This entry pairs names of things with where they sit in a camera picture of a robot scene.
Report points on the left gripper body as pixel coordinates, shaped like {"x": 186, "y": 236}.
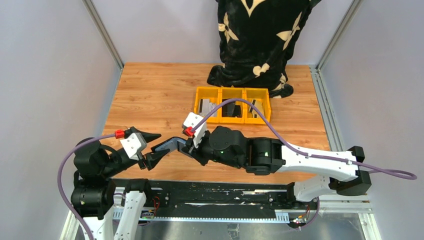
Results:
{"x": 142, "y": 160}

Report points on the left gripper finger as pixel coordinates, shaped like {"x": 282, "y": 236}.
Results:
{"x": 146, "y": 137}
{"x": 153, "y": 158}

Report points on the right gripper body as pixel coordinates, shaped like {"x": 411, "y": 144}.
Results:
{"x": 195, "y": 147}

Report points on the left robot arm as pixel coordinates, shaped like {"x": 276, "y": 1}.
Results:
{"x": 97, "y": 160}

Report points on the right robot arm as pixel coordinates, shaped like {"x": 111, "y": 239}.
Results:
{"x": 335, "y": 172}

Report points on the silver cards in bin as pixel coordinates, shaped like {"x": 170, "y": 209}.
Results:
{"x": 205, "y": 106}

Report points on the beige cards in bin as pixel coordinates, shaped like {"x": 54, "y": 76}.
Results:
{"x": 256, "y": 108}

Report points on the left yellow bin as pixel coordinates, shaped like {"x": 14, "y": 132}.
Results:
{"x": 211, "y": 93}

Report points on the yellow bin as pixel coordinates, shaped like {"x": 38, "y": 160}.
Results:
{"x": 231, "y": 93}
{"x": 211, "y": 93}
{"x": 259, "y": 97}

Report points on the middle yellow bin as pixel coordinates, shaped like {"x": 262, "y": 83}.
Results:
{"x": 231, "y": 93}

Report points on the right yellow bin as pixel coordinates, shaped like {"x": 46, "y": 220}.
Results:
{"x": 259, "y": 97}

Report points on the black floral blanket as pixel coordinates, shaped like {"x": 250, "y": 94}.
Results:
{"x": 257, "y": 39}

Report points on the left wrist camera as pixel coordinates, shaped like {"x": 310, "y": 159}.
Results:
{"x": 122, "y": 135}

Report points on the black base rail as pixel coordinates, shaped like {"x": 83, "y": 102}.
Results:
{"x": 219, "y": 201}

